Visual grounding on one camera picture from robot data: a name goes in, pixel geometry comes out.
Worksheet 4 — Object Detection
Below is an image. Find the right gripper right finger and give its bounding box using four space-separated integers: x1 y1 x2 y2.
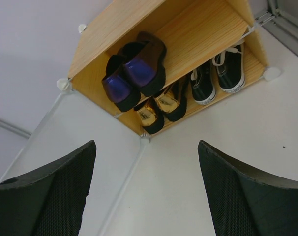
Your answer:
198 141 298 236

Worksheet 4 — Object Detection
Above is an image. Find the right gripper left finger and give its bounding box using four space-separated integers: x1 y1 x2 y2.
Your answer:
0 140 97 236

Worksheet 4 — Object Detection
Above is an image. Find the black white sneaker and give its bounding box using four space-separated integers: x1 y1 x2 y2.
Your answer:
212 40 246 93
190 61 216 106

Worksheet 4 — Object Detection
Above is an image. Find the gold loafer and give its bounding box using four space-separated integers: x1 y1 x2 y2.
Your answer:
153 77 188 122
134 98 165 135

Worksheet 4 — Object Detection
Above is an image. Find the purple pointed loafer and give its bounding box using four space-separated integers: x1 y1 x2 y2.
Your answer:
102 42 149 112
119 31 167 97

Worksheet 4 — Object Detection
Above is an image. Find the wooden shoe cabinet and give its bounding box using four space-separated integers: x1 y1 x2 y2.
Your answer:
57 0 281 136

